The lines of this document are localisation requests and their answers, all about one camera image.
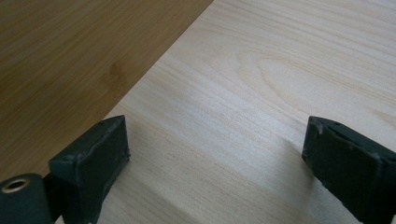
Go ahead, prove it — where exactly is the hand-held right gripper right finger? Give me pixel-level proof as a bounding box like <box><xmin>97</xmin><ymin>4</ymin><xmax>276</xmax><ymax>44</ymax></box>
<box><xmin>301</xmin><ymin>116</ymin><xmax>396</xmax><ymax>224</ymax></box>

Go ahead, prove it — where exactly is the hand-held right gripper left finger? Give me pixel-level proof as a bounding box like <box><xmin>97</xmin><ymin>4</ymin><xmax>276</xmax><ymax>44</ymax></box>
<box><xmin>49</xmin><ymin>114</ymin><xmax>131</xmax><ymax>224</ymax></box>

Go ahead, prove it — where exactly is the wooden tea box with glass lid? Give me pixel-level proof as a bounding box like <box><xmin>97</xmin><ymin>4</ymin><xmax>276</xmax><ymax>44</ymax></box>
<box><xmin>0</xmin><ymin>0</ymin><xmax>215</xmax><ymax>183</ymax></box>

